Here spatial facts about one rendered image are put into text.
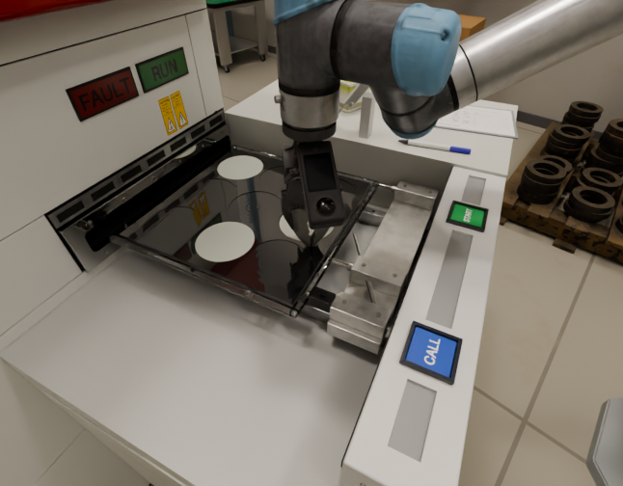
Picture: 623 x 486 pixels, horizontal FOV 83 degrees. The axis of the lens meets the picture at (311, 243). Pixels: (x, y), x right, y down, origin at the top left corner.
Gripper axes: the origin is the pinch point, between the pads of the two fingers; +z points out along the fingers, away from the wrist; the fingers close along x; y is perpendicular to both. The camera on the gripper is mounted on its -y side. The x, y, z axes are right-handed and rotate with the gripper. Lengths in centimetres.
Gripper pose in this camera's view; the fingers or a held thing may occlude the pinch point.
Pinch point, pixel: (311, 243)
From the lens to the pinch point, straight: 57.9
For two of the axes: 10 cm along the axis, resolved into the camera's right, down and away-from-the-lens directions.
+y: -1.5, -6.8, 7.2
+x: -9.9, 1.0, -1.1
